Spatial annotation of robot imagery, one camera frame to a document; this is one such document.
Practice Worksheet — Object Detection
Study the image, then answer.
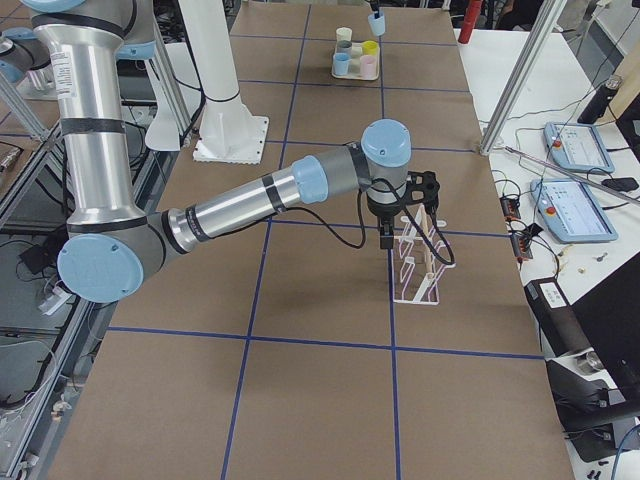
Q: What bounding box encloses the yellow cup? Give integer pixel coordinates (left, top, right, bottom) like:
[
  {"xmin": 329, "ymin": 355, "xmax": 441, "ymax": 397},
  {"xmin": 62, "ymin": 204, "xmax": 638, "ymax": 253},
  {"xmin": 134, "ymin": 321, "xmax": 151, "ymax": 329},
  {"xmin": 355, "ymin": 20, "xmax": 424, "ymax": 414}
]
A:
[{"xmin": 361, "ymin": 40, "xmax": 379, "ymax": 57}]

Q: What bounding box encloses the teach pendant far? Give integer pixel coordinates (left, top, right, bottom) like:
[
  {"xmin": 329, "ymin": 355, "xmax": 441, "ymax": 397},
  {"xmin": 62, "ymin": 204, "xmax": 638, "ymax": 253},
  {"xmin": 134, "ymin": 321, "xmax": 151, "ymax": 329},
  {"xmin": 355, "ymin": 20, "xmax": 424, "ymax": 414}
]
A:
[{"xmin": 543, "ymin": 122, "xmax": 615, "ymax": 174}]

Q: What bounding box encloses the red cylinder bottle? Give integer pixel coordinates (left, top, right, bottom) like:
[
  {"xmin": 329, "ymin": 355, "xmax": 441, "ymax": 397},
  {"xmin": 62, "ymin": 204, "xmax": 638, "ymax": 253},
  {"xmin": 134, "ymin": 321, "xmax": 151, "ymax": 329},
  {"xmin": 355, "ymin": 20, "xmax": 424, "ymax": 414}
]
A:
[{"xmin": 458, "ymin": 0, "xmax": 484, "ymax": 44}]

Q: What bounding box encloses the light blue cup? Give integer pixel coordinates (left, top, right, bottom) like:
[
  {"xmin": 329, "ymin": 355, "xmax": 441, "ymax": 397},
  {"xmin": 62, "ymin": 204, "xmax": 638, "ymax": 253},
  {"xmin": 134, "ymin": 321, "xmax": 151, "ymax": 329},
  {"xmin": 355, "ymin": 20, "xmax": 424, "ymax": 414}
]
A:
[{"xmin": 368, "ymin": 11, "xmax": 386, "ymax": 37}]

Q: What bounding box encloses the beige plastic tray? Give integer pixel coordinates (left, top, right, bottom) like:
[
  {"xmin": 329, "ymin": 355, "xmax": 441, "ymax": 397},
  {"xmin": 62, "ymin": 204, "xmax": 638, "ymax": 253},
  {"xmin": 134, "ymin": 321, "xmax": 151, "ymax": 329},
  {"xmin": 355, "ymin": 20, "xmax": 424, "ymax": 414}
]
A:
[{"xmin": 331, "ymin": 41, "xmax": 380, "ymax": 81}]

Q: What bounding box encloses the teach pendant near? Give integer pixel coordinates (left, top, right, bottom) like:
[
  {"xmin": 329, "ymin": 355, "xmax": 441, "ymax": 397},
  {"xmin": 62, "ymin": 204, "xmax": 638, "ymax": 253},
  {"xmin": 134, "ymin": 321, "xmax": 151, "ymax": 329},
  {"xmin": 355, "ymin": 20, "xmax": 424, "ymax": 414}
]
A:
[{"xmin": 530, "ymin": 179, "xmax": 618, "ymax": 244}]

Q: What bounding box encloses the grey cup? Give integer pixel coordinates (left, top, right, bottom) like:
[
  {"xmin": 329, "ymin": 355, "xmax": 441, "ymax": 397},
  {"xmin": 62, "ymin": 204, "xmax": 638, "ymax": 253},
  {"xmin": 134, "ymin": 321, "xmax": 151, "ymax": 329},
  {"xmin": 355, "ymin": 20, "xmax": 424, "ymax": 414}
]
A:
[{"xmin": 335, "ymin": 40, "xmax": 352, "ymax": 56}]

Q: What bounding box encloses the teach pendant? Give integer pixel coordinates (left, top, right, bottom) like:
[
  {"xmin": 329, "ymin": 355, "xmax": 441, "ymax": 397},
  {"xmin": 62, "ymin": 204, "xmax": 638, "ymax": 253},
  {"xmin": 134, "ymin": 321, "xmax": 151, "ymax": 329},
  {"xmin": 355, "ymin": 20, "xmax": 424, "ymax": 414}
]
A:
[
  {"xmin": 543, "ymin": 122, "xmax": 615, "ymax": 174},
  {"xmin": 530, "ymin": 179, "xmax": 618, "ymax": 244}
]

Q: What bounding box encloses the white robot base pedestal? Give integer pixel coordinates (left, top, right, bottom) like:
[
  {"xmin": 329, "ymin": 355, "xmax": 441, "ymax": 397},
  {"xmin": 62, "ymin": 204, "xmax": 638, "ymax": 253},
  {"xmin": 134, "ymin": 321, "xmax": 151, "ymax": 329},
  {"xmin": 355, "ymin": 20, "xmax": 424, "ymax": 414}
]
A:
[{"xmin": 179, "ymin": 0, "xmax": 269, "ymax": 164}]

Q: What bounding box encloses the cream cup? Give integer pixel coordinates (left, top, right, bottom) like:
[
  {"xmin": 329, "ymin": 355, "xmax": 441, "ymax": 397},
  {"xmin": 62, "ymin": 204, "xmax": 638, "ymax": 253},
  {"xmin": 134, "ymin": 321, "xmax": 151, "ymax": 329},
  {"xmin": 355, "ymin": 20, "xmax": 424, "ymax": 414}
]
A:
[{"xmin": 335, "ymin": 26, "xmax": 352, "ymax": 42}]

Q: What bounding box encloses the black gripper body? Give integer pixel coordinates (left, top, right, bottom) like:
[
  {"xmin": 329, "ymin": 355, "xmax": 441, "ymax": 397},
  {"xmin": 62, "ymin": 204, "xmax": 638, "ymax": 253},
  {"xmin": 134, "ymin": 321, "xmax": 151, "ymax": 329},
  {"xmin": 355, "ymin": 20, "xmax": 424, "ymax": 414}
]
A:
[{"xmin": 377, "ymin": 215, "xmax": 395, "ymax": 250}]

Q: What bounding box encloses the aluminium frame post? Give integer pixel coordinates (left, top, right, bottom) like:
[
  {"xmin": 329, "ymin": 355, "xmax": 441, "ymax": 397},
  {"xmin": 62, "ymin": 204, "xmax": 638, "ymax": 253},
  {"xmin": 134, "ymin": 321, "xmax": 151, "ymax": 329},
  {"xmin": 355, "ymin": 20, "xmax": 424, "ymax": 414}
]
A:
[{"xmin": 479, "ymin": 0, "xmax": 567, "ymax": 156}]

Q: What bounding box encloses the pink cup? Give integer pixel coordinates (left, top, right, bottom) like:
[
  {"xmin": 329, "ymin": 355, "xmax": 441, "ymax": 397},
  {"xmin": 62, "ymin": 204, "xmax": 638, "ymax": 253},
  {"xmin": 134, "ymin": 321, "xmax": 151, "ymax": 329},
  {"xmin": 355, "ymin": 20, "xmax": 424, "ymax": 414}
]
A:
[{"xmin": 359, "ymin": 55, "xmax": 378, "ymax": 80}]

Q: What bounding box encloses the thin metal rod stand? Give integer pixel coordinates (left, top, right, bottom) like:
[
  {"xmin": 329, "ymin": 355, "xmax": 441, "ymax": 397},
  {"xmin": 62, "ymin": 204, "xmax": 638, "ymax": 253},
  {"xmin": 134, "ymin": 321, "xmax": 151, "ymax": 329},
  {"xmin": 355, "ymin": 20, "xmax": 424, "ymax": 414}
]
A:
[{"xmin": 503, "ymin": 145, "xmax": 639, "ymax": 207}]

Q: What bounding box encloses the white wire cup rack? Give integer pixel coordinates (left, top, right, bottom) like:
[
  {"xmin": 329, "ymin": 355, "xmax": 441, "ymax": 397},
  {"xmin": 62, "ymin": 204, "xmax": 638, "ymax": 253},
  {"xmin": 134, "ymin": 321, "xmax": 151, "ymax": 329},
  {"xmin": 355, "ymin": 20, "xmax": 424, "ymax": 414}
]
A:
[{"xmin": 392, "ymin": 215, "xmax": 455, "ymax": 305}]

